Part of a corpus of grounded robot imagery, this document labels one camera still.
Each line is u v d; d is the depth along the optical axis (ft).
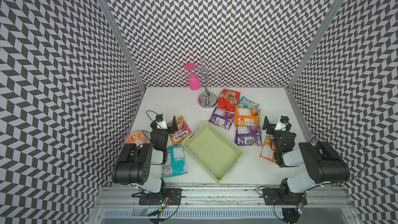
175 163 2.68
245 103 3.51
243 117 3.24
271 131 2.72
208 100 3.63
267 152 2.84
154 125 2.63
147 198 2.17
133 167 1.46
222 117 3.36
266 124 2.83
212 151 2.87
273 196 2.39
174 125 2.71
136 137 2.98
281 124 2.48
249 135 2.99
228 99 3.45
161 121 2.47
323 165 1.47
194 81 3.34
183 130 3.06
